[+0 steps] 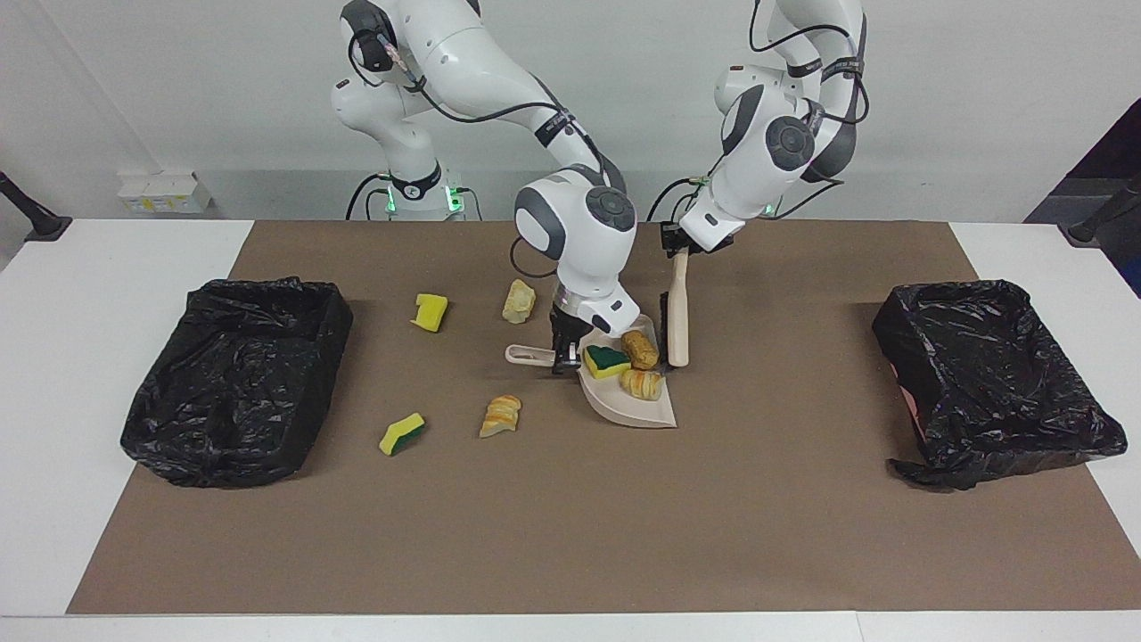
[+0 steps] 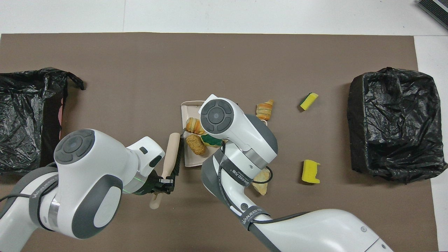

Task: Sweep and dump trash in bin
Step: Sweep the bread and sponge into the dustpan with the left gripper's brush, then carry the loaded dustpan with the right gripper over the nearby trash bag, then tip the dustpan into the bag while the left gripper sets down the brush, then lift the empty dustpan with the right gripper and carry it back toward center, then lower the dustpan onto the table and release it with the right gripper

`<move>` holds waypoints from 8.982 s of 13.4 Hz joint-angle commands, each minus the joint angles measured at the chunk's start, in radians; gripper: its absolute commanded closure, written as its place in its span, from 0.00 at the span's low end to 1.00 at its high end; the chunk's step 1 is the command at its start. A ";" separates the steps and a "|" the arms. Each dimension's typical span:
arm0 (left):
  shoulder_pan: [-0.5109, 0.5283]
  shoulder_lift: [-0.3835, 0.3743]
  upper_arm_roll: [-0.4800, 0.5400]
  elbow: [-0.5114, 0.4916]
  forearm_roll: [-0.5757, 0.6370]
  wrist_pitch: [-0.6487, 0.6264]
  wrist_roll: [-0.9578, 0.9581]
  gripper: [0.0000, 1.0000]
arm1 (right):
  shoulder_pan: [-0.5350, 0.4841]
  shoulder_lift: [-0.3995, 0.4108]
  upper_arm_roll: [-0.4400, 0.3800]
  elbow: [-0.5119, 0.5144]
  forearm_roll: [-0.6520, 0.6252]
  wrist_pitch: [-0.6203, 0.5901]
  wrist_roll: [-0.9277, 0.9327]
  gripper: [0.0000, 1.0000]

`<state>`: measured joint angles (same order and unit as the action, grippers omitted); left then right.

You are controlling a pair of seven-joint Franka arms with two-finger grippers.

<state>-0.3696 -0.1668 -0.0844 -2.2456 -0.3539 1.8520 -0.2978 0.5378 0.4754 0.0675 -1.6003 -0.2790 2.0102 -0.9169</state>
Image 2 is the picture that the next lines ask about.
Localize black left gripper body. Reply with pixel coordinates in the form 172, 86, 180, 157
134, 168, 166, 196

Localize beige hand brush black bristles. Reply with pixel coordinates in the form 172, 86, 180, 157
149, 132, 182, 210

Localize brown bread roll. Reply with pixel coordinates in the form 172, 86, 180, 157
185, 134, 207, 155

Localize green topped yellow sponge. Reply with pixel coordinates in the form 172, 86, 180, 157
200, 134, 224, 147

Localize orange striped bread piece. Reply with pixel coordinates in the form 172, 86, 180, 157
185, 117, 206, 135

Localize beige plastic dustpan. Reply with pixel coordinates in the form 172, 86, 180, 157
181, 100, 269, 168

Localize pale bread chunk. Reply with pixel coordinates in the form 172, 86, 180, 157
252, 168, 272, 195

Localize plain yellow sponge piece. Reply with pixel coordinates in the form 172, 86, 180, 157
302, 159, 321, 184

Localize black bag lined pink bin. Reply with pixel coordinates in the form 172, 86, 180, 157
0, 67, 85, 176

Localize brown paper table mat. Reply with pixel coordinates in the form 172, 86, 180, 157
0, 33, 440, 252

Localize striped croissant piece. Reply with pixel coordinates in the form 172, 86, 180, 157
255, 99, 274, 122

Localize yellow green sponge block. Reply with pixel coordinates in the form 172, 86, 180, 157
300, 92, 319, 111

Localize black ribbed device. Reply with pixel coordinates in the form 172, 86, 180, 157
417, 0, 448, 30

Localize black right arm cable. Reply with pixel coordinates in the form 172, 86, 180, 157
218, 140, 308, 224

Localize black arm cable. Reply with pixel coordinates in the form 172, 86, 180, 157
218, 140, 308, 224
0, 192, 35, 210

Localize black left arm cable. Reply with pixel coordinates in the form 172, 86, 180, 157
0, 192, 35, 210

